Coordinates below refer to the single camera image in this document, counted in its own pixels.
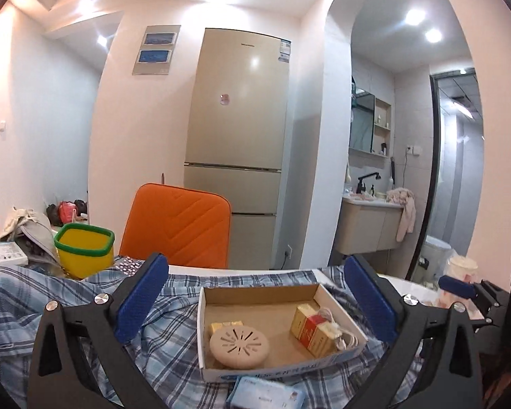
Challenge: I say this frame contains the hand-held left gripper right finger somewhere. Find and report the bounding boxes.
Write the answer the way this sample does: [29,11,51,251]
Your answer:
[343,255,484,409]

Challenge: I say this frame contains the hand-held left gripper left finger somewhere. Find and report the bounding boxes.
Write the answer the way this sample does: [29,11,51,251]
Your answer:
[26,252,170,409]

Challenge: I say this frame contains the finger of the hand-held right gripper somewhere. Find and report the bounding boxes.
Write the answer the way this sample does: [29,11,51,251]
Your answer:
[438,275,501,307]

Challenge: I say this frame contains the white cable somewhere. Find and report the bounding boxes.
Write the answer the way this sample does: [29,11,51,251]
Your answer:
[317,307,359,350]

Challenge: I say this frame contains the gold red cigarette pack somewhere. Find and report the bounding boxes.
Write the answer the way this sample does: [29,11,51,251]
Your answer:
[290,304,342,357]

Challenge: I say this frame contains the round beige slotted disc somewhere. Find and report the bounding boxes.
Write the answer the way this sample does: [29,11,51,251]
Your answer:
[210,327,270,368]

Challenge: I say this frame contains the cardboard box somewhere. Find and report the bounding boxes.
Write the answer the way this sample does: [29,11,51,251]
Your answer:
[197,282,368,383]

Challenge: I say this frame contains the drink cup in plastic bag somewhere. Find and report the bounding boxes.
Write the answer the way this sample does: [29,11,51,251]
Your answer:
[445,256,480,307]

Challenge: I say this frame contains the sequined cloth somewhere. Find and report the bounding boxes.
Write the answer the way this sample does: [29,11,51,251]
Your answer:
[113,255,148,277]

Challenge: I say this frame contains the blue plaid shirt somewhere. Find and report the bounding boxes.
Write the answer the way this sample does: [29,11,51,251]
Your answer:
[0,264,427,409]

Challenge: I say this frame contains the yellow bin with green rim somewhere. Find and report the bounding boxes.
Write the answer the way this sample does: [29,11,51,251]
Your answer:
[54,223,115,281]

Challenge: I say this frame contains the bathroom vanity cabinet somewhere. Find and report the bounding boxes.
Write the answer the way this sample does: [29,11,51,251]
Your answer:
[334,198,405,255]

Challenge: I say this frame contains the orange chair back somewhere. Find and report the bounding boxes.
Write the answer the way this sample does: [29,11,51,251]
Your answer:
[119,183,232,270]

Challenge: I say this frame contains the beige towel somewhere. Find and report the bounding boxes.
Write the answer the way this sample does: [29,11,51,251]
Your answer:
[387,187,417,241]

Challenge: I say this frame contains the red and black bags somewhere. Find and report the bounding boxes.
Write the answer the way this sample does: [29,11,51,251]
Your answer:
[47,199,88,226]

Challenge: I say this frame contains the black faucet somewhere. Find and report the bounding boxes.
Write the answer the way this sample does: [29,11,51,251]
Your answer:
[357,172,382,197]

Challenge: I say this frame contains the beige cloth bag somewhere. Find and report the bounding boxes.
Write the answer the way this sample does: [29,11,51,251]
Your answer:
[0,207,60,265]

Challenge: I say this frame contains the white blue tissue packet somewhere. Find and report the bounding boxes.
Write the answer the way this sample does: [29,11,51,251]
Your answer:
[227,376,306,409]

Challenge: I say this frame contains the white flat box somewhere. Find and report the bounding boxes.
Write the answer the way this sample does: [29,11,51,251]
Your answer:
[0,242,28,270]

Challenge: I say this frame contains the bathroom mirror cabinet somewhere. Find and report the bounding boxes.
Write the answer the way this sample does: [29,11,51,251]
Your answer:
[349,89,392,158]

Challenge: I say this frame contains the beige refrigerator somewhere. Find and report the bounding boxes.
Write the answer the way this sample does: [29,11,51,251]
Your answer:
[183,28,292,270]

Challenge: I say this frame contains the black door frame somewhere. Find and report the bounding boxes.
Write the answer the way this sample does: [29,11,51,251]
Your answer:
[409,69,478,281]

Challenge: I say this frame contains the grey wall electrical panel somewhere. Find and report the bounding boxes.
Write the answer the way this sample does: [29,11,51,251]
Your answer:
[133,25,182,76]

